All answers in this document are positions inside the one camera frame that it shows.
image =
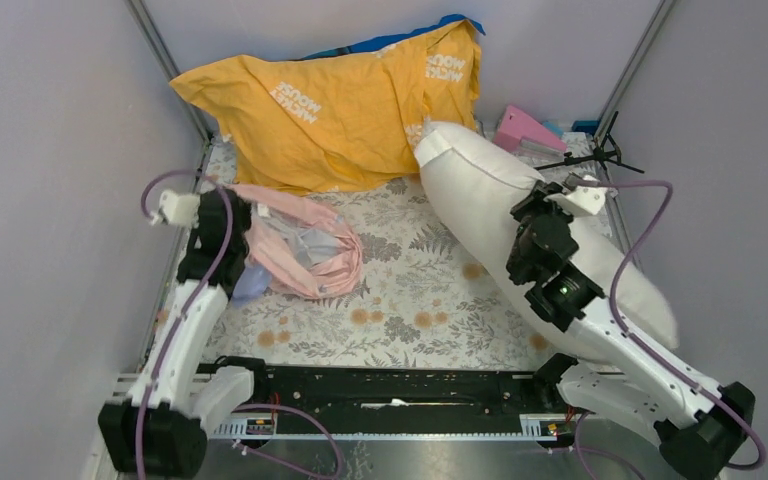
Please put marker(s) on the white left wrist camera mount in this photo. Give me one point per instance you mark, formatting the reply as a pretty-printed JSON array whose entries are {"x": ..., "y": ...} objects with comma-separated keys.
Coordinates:
[{"x": 175, "y": 209}]

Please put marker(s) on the black tripod stand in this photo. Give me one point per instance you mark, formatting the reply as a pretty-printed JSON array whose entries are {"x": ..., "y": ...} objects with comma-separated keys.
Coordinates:
[{"x": 603, "y": 151}]

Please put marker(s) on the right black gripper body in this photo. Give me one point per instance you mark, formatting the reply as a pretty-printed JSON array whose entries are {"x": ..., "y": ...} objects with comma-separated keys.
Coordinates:
[{"x": 512, "y": 266}]

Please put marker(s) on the yellow Mickey Mouse pillow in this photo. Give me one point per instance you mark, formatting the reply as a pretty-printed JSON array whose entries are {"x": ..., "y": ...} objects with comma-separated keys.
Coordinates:
[{"x": 341, "y": 124}]

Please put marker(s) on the white pillow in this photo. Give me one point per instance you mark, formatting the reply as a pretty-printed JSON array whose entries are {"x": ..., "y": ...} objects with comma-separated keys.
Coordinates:
[{"x": 472, "y": 184}]

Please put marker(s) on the pink wedge block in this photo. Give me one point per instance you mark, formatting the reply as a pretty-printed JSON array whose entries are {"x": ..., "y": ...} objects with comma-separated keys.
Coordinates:
[{"x": 518, "y": 132}]

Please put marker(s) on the blue Elsa pillowcase pink inside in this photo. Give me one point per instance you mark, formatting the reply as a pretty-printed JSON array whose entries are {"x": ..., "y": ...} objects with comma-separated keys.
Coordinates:
[{"x": 297, "y": 246}]

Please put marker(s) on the blue cloth behind pillow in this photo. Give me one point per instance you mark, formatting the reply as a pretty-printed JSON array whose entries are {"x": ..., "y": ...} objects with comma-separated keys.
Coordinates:
[{"x": 377, "y": 43}]

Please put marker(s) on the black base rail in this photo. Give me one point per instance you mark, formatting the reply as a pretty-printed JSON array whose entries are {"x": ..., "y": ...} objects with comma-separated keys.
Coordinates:
[{"x": 353, "y": 402}]

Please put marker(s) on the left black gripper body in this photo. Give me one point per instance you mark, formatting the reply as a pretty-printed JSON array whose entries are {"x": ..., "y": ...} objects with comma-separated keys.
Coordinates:
[{"x": 242, "y": 243}]

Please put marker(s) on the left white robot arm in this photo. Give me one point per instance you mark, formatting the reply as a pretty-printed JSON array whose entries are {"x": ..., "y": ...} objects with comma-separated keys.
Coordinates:
[{"x": 160, "y": 428}]

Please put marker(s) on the floral patterned mat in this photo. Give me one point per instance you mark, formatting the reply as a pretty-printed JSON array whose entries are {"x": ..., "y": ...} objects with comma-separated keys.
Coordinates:
[{"x": 423, "y": 300}]

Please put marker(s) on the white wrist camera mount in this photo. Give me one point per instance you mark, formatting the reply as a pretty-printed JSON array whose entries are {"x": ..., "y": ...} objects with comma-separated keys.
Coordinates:
[
  {"x": 175, "y": 209},
  {"x": 580, "y": 196}
]

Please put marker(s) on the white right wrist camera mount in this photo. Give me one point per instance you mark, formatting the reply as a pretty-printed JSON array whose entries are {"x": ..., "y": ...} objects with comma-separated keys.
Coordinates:
[{"x": 580, "y": 196}]

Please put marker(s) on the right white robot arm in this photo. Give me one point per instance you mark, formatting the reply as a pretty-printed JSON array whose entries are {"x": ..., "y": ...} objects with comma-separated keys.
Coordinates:
[{"x": 696, "y": 423}]

